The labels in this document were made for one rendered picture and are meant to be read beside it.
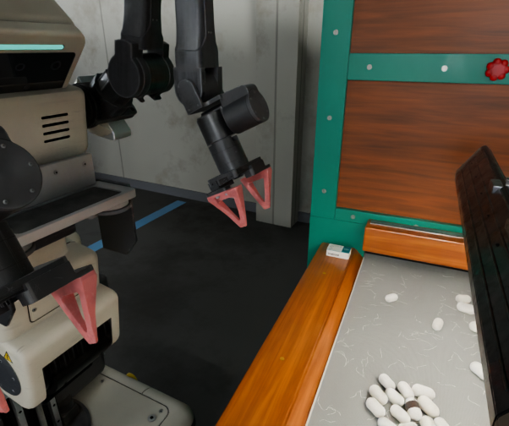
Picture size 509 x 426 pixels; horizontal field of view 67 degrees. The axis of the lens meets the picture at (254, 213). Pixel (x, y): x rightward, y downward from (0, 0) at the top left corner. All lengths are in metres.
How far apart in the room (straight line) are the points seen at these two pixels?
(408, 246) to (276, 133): 1.93
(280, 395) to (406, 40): 0.78
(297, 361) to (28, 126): 0.60
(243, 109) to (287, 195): 2.29
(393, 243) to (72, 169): 0.75
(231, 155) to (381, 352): 0.47
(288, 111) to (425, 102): 1.83
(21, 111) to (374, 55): 0.73
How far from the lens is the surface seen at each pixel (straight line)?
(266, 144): 2.88
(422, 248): 1.04
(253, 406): 0.68
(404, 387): 0.76
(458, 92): 1.02
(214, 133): 0.69
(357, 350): 0.83
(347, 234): 1.12
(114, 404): 1.39
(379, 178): 1.06
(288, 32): 2.75
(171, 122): 3.54
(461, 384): 0.83
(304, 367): 0.74
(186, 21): 0.71
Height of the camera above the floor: 1.28
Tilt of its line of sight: 23 degrees down
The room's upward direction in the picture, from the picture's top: straight up
